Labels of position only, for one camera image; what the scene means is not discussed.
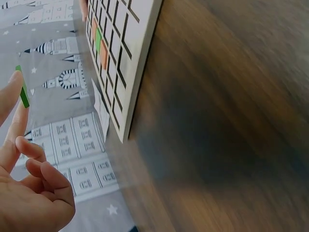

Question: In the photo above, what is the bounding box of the person's left hand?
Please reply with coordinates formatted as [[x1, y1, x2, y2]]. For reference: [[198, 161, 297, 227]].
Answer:
[[0, 71, 76, 232]]

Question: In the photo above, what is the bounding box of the orange square tile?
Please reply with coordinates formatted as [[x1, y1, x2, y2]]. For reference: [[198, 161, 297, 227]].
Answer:
[[91, 18, 98, 41], [99, 39, 109, 70]]

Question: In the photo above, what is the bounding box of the green square tile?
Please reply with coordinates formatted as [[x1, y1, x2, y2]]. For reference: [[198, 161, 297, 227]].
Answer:
[[95, 27, 103, 53]]

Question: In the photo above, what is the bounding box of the person's right hand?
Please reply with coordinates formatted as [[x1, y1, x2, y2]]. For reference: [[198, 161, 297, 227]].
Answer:
[[79, 0, 88, 22]]

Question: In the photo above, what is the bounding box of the white paper sheet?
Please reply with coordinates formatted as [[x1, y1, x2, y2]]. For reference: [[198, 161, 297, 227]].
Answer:
[[91, 79, 111, 144]]

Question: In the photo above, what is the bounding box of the white grid board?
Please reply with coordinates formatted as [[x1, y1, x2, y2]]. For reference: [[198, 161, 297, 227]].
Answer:
[[85, 0, 164, 144]]

